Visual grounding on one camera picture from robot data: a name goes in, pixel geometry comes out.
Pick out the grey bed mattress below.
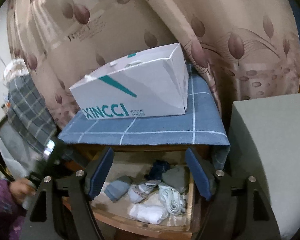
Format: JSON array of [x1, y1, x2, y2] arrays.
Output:
[[228, 94, 300, 239]]

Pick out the person's left hand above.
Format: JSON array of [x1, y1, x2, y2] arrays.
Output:
[[9, 178, 36, 204]]

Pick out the purple patterned sleeve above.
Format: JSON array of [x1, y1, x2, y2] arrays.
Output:
[[0, 180, 25, 239]]

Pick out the white XINCCI shoe box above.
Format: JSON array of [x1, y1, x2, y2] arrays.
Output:
[[70, 43, 189, 120]]

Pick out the grey-green ribbed sock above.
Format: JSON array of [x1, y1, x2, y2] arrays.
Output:
[[162, 166, 190, 193]]

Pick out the blue-grey sock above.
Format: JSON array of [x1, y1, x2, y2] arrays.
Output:
[[104, 176, 132, 202]]

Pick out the white strappy underwear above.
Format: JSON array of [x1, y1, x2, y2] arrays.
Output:
[[158, 183, 186, 216]]

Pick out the dark navy underwear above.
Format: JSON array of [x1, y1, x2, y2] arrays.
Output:
[[145, 160, 170, 180]]

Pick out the white crumpled fabric pile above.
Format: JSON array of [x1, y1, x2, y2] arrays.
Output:
[[3, 58, 29, 82]]

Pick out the beige leaf-print curtain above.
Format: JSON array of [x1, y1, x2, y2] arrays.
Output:
[[7, 0, 300, 128]]

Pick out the wooden drawer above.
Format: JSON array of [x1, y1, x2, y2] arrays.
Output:
[[62, 149, 198, 240]]

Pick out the white patterned small garment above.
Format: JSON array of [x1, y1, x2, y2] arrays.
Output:
[[128, 179, 161, 204]]

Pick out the grey plaid garment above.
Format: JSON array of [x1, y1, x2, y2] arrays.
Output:
[[7, 75, 57, 154]]

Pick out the blue checked cloth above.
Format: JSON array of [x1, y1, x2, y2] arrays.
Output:
[[58, 65, 230, 169]]

